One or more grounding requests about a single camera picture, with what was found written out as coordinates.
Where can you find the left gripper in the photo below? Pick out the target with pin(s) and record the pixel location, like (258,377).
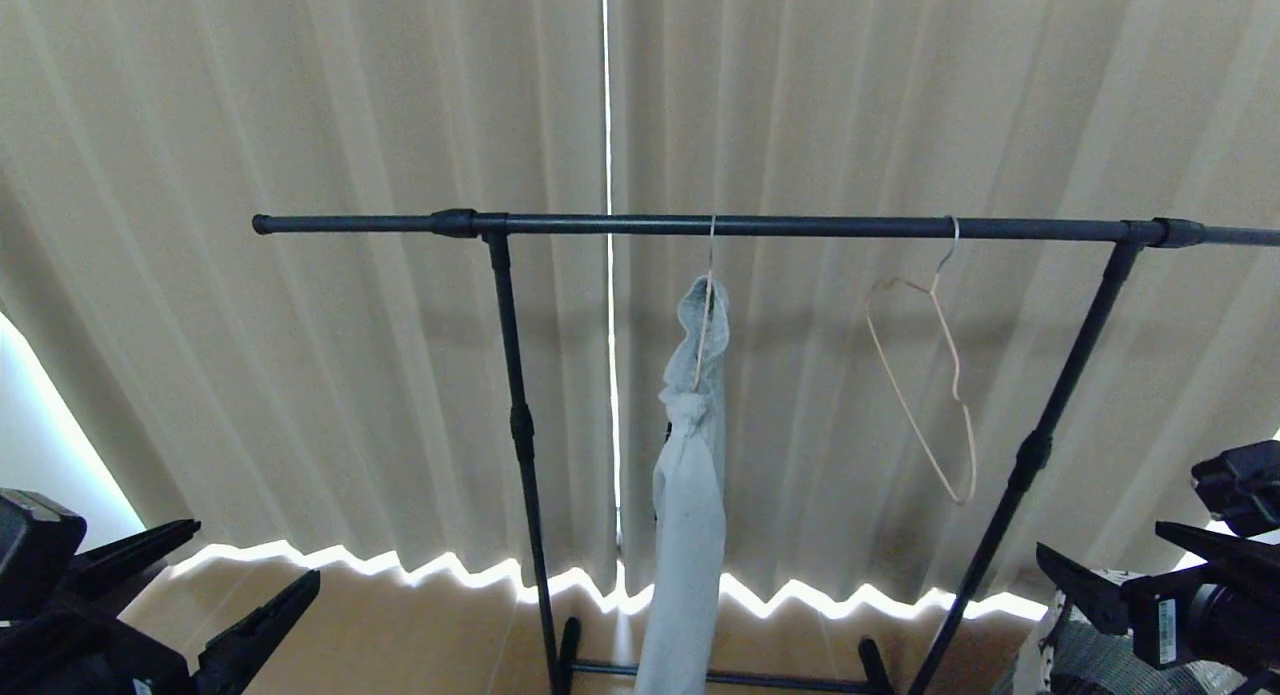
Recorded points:
(60,655)

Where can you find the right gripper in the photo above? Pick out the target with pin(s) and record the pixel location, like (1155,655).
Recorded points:
(1230,620)

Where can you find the pale grey shorts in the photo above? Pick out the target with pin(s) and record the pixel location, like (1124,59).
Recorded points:
(690,535)

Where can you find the pink clothes hanger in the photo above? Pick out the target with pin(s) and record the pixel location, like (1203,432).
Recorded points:
(705,325)
(972,445)

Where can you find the white laundry basket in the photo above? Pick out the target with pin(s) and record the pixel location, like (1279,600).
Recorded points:
(1085,665)

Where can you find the black clothes rack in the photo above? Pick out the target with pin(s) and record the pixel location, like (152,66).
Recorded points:
(800,225)

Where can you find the beige curtain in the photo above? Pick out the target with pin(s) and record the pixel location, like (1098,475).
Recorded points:
(300,95)

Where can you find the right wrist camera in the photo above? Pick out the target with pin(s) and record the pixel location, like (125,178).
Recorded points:
(1245,485)

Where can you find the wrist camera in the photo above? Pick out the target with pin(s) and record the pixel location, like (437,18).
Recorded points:
(1245,485)
(35,555)

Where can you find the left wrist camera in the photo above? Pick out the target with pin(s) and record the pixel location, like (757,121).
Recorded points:
(35,555)

